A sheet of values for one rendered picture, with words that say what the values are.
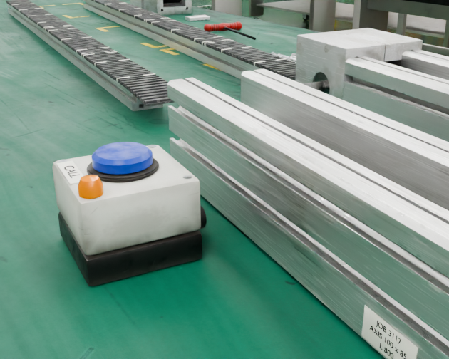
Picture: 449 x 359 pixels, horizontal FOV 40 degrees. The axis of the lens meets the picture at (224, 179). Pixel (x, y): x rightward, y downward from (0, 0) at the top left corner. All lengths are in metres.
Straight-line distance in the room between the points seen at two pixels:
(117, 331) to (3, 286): 0.09
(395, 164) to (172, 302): 0.17
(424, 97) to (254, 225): 0.20
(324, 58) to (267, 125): 0.26
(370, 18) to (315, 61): 1.84
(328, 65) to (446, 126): 0.17
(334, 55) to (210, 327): 0.37
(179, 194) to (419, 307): 0.17
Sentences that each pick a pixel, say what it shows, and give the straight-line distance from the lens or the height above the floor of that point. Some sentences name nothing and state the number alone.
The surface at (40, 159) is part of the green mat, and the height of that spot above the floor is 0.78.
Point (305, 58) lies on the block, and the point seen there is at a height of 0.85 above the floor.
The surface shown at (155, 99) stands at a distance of 0.69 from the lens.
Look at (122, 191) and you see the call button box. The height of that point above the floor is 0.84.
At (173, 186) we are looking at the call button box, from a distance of 0.39.
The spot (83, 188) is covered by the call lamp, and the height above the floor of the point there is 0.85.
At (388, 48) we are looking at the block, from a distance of 0.67.
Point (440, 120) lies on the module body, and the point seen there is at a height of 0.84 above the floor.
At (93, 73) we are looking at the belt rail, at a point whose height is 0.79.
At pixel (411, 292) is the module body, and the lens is 0.31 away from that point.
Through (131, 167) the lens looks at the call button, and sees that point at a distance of 0.40.
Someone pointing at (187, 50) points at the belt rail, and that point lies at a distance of 1.07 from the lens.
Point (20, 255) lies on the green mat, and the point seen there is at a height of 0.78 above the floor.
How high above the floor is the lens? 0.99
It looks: 23 degrees down
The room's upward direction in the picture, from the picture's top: straight up
